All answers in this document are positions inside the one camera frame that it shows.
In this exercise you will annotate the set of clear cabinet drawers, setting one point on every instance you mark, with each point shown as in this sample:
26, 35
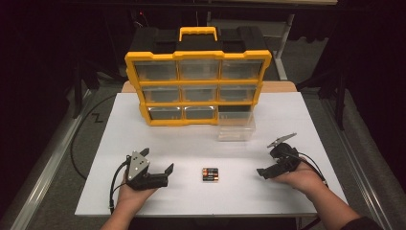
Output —
198, 69

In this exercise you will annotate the metal floor rail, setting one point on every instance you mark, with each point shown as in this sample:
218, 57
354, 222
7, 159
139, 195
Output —
48, 166
357, 159

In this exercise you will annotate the white metal stand pole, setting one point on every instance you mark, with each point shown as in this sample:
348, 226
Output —
285, 41

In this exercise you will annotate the person's right hand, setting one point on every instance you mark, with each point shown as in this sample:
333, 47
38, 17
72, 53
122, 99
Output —
303, 180

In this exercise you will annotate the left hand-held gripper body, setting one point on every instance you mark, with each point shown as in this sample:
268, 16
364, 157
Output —
139, 167

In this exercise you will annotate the clear plastic drawer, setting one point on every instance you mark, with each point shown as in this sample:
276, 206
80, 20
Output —
236, 129

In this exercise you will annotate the black metal stand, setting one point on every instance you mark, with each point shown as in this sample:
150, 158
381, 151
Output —
340, 96

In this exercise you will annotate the yellow and black organizer cabinet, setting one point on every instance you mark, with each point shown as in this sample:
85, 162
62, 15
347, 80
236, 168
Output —
198, 55

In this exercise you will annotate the person's left hand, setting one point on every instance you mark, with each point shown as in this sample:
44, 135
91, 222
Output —
132, 196

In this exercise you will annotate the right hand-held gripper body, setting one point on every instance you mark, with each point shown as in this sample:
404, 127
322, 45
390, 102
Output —
285, 158

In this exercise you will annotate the person's dark sleeve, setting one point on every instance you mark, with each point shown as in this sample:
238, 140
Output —
362, 224

